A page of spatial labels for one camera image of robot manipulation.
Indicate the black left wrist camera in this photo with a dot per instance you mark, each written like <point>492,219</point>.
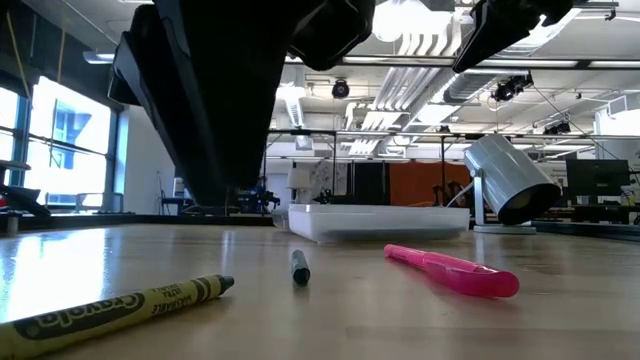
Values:
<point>332,30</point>

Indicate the large bright window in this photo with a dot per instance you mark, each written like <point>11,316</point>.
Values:
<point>70,150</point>

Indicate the pink highlighter pen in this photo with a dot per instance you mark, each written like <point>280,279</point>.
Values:
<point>450,272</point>

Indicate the white mug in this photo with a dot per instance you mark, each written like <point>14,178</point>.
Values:
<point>500,175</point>

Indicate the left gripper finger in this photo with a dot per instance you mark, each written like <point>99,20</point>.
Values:
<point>145,90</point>
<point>230,100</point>

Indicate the clear plastic supply box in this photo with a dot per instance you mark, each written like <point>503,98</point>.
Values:
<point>375,225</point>

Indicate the black rig camera cluster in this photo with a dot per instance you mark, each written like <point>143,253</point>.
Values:
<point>510,89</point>

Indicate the black computer monitor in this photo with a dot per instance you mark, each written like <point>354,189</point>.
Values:
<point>597,177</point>

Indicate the black ceiling camera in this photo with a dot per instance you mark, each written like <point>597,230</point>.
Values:
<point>340,89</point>

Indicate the orange partition panel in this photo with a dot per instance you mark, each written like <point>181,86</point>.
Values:
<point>415,182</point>

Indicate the long ceiling light strip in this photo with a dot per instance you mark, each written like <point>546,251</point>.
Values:
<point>400,60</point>

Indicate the white ceiling ducts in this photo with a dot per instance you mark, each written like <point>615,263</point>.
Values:
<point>405,85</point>

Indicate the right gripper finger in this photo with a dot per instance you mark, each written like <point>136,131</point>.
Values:
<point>500,25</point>

